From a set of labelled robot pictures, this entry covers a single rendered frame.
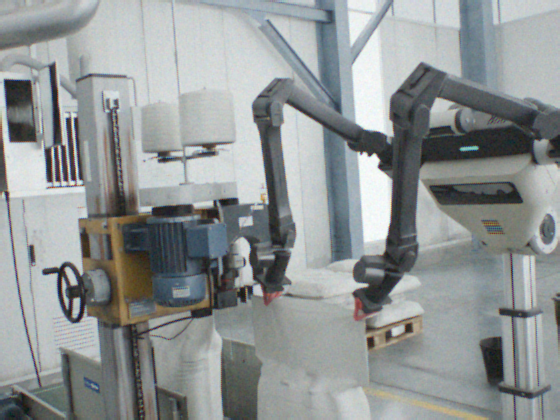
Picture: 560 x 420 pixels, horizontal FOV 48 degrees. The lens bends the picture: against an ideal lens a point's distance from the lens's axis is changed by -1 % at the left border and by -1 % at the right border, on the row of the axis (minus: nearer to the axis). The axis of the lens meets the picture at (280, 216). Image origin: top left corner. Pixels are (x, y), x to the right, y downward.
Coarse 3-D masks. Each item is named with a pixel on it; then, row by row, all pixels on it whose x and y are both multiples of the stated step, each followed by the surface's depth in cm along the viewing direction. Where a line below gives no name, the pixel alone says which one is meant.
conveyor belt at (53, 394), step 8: (56, 384) 346; (32, 392) 335; (40, 392) 334; (48, 392) 333; (56, 392) 332; (48, 400) 320; (56, 400) 319; (64, 400) 318; (56, 408) 307; (64, 408) 306
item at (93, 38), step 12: (96, 24) 496; (72, 36) 493; (84, 36) 492; (96, 36) 496; (72, 48) 494; (84, 48) 492; (96, 48) 496; (72, 60) 495; (96, 60) 496; (108, 60) 509; (72, 72) 496; (96, 72) 496; (108, 72) 507
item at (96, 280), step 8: (88, 272) 183; (96, 272) 184; (104, 272) 184; (88, 280) 184; (96, 280) 182; (104, 280) 183; (88, 288) 184; (96, 288) 181; (104, 288) 182; (88, 296) 185; (96, 296) 181; (104, 296) 183; (88, 304) 185; (96, 304) 183; (104, 304) 186
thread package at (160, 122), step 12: (144, 108) 201; (156, 108) 200; (168, 108) 201; (144, 120) 202; (156, 120) 200; (168, 120) 201; (144, 132) 202; (156, 132) 200; (168, 132) 201; (144, 144) 202; (156, 144) 200; (168, 144) 200; (180, 144) 203
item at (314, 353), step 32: (256, 320) 205; (288, 320) 189; (320, 320) 179; (352, 320) 173; (256, 352) 207; (288, 352) 191; (320, 352) 180; (352, 352) 174; (288, 384) 185; (320, 384) 178; (352, 384) 174; (288, 416) 184; (320, 416) 175; (352, 416) 174
